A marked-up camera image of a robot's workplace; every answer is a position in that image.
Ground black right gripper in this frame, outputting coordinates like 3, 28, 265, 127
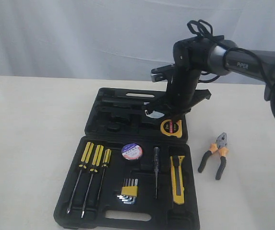
146, 89, 211, 120

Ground yellow measuring tape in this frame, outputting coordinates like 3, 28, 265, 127
160, 119, 183, 138

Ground orange black handled pliers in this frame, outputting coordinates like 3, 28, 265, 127
197, 132, 229, 181

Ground yellow utility knife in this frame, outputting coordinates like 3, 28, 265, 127
170, 155, 185, 205

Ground black electrical tape roll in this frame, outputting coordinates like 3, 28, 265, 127
121, 143, 143, 161

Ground black plastic tool case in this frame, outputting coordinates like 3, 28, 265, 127
54, 88, 200, 230

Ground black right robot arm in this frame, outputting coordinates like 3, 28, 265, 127
144, 36, 275, 121

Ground silver adjustable wrench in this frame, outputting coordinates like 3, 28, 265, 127
145, 110, 165, 119

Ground small yellow black screwdriver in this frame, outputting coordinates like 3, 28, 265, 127
97, 149, 111, 201

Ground middle yellow black screwdriver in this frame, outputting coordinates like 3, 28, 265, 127
81, 145, 104, 218

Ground hex key set yellow holder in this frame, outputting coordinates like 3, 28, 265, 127
116, 178, 138, 205

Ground large yellow black screwdriver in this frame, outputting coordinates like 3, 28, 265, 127
66, 142, 94, 214

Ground white backdrop curtain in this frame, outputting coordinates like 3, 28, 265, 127
0, 0, 275, 81

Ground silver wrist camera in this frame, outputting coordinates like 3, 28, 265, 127
151, 64, 175, 82

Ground clear handled tester screwdriver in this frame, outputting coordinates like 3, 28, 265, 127
154, 147, 159, 199

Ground black handled claw hammer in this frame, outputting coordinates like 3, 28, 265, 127
101, 97, 148, 106

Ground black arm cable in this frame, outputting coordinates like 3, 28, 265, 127
186, 19, 275, 89

